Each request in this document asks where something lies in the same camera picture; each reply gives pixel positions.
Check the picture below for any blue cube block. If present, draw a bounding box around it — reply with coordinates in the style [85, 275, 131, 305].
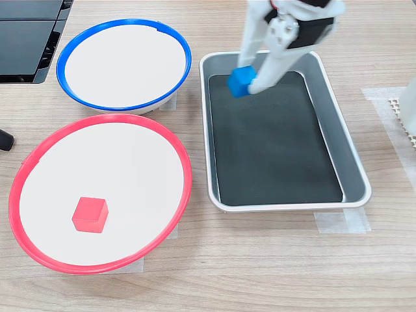
[226, 65, 258, 99]

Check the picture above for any red cube block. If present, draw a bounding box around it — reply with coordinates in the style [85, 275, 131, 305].
[71, 196, 109, 233]

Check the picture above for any black tray liner mat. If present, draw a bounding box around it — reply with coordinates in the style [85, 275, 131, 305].
[207, 70, 345, 207]

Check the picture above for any silver metal tray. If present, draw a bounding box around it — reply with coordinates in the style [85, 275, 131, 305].
[198, 48, 373, 214]

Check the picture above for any wide clear tape strip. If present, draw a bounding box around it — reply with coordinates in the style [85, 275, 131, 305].
[361, 86, 416, 189]

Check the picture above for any white mesh anti-slip mat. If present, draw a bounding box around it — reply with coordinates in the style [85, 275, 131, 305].
[388, 98, 416, 147]

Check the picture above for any blue-rimmed white dish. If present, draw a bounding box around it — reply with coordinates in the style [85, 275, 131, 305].
[55, 18, 193, 115]

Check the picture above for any red-rimmed white dish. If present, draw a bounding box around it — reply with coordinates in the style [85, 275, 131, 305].
[8, 113, 193, 276]

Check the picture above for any black plastic device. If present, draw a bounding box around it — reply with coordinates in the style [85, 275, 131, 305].
[0, 0, 75, 85]

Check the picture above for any black rounded object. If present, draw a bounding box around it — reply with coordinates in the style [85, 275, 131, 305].
[0, 128, 16, 152]

